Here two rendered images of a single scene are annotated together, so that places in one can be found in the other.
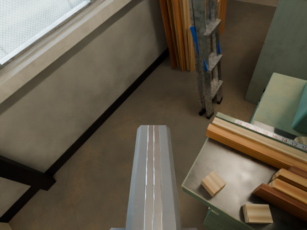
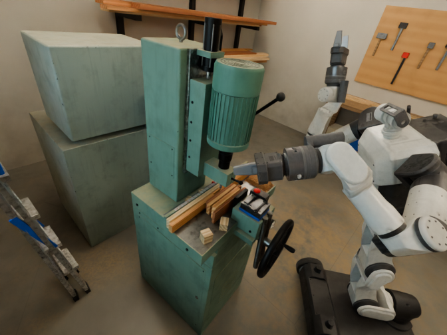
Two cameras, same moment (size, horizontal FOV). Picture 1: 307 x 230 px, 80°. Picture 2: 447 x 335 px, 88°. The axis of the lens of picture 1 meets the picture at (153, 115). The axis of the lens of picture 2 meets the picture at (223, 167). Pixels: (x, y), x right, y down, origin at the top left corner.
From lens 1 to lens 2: 0.60 m
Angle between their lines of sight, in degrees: 71
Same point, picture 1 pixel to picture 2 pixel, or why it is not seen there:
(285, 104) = (159, 197)
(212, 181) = (206, 232)
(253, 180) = (207, 221)
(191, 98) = (40, 304)
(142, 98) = not seen: outside the picture
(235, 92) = (77, 250)
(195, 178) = (199, 246)
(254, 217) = (225, 223)
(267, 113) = (161, 207)
